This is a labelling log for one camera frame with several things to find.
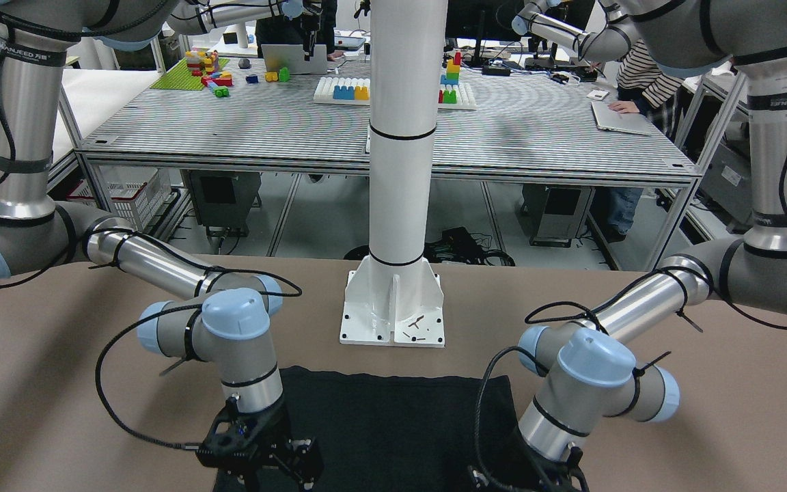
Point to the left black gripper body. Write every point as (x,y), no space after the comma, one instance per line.
(542,470)

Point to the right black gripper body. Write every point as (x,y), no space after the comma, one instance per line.
(275,434)

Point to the black graphic t-shirt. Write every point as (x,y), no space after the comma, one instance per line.
(386,433)

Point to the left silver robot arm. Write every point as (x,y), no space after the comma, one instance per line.
(589,373)

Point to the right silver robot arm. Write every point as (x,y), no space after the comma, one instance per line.
(222,316)

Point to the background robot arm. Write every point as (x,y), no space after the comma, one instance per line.
(616,39)

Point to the white central robot column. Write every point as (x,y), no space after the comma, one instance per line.
(394,298)

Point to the grey control box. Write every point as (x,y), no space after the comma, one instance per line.
(222,199)
(556,213)

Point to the white plastic basket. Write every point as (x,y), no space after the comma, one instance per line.
(137,193)

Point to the striped aluminium work table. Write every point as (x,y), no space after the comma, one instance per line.
(526,129)

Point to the white block tray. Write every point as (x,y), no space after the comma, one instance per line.
(357,91)

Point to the silver laptop on table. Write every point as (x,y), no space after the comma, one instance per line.
(610,120)

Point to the green lego baseplate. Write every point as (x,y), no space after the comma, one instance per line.
(181,77)

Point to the open grey laptop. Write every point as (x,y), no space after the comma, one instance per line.
(293,57)

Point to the person in striped shirt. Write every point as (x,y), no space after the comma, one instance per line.
(642,89)

